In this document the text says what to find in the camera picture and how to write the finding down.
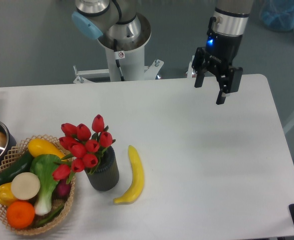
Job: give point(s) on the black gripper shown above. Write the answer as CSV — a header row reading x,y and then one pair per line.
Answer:
x,y
217,57

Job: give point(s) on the red tulip bouquet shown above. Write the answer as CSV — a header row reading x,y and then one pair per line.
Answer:
x,y
86,146

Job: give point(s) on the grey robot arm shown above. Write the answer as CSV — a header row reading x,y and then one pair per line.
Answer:
x,y
230,16

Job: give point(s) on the dark grey ribbed vase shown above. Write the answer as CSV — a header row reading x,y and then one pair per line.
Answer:
x,y
106,176

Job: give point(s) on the blue plastic bag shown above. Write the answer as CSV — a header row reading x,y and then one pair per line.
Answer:
x,y
278,15

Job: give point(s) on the yellow banana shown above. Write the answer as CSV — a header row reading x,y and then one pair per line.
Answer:
x,y
138,179

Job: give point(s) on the purple red onion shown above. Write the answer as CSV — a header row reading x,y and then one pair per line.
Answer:
x,y
63,188

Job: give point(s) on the yellow squash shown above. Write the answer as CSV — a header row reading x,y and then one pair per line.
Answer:
x,y
39,146

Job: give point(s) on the green bok choy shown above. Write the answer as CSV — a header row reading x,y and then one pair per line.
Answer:
x,y
43,166

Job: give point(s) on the green cucumber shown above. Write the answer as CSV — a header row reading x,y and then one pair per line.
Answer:
x,y
21,165

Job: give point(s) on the woven wicker basket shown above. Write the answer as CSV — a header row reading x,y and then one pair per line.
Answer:
x,y
13,154

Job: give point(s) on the white round radish slice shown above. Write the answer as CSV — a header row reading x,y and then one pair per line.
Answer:
x,y
25,186

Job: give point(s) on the green chili pepper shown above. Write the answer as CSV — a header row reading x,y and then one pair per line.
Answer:
x,y
50,217

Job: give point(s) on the orange fruit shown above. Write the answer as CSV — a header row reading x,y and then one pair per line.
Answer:
x,y
20,214

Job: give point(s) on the yellow bell pepper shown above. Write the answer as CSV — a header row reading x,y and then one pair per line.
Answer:
x,y
6,195

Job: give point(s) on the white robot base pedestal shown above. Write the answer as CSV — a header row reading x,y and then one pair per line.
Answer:
x,y
124,46

